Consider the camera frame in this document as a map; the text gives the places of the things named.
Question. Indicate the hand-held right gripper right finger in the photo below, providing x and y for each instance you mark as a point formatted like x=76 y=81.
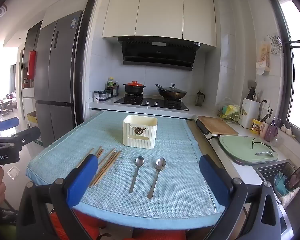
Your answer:
x=212 y=177

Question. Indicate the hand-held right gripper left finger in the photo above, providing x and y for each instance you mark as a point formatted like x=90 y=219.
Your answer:
x=82 y=177

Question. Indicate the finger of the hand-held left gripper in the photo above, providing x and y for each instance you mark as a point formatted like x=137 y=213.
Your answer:
x=7 y=123
x=27 y=135

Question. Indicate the row of wooden chopsticks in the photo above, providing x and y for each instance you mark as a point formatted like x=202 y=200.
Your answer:
x=110 y=162

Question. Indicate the cream ribbed utensil holder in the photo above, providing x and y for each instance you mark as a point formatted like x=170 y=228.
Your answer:
x=140 y=132

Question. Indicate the yellow box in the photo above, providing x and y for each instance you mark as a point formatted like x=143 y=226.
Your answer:
x=32 y=118

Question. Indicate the green cutting board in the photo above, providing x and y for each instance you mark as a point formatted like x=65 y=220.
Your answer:
x=240 y=148

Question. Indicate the light blue woven mat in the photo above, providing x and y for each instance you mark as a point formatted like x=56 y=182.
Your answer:
x=165 y=180

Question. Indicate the red stool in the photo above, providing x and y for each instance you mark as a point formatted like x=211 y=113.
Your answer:
x=90 y=226

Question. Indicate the wooden cutting board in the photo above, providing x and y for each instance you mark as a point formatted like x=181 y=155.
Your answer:
x=218 y=125

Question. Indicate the steel spoon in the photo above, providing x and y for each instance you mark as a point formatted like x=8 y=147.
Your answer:
x=160 y=163
x=139 y=161

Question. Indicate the grey refrigerator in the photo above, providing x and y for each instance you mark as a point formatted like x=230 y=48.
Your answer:
x=55 y=80

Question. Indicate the yellow cup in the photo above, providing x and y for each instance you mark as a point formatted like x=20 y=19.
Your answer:
x=256 y=126

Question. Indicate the bag of sponges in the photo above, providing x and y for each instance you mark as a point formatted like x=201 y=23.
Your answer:
x=228 y=110

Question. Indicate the white knife block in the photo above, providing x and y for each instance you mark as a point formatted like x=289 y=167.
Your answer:
x=248 y=115

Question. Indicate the sink dish rack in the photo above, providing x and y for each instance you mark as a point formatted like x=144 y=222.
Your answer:
x=285 y=177

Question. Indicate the purple soap dispenser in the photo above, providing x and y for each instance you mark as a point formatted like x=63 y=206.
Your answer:
x=272 y=130

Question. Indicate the spice jar with white label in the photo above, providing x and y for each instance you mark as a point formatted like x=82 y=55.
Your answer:
x=97 y=96

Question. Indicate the glass spice jar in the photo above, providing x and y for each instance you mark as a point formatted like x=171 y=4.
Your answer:
x=110 y=94
x=106 y=95
x=102 y=95

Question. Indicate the garlic bulbs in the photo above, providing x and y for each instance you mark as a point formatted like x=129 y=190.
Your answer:
x=286 y=129

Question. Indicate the dark wok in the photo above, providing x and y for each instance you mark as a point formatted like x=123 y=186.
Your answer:
x=171 y=95

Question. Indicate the dark sauce bottle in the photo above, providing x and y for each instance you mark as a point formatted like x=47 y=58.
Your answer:
x=116 y=89

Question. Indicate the black gas stove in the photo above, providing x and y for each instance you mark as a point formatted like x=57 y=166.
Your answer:
x=152 y=103

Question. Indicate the glass wok lid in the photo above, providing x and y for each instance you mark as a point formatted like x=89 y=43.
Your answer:
x=173 y=88

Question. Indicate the sauce bottle with yellow cap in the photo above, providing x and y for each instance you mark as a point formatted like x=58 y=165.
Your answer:
x=110 y=83

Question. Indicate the black clay pot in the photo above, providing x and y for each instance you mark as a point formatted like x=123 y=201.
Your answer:
x=133 y=90

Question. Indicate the orange pot lid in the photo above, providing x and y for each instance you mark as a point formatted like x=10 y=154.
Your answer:
x=134 y=83

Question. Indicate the hanging printed bag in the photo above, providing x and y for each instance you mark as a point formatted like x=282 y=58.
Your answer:
x=262 y=57

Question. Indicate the window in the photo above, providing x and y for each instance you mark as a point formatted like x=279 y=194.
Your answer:
x=298 y=80

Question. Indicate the black range hood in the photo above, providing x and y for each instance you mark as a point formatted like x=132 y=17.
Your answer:
x=157 y=52

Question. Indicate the round metal steamer rack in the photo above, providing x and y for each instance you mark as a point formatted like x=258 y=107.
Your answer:
x=275 y=45

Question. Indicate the glass pitcher with dark frame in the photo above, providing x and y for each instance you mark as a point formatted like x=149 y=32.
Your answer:
x=200 y=98

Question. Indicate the dark door frame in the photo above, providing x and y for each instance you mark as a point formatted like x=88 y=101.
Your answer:
x=86 y=55

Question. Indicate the white wall cabinet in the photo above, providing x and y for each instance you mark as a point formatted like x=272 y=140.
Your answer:
x=160 y=12

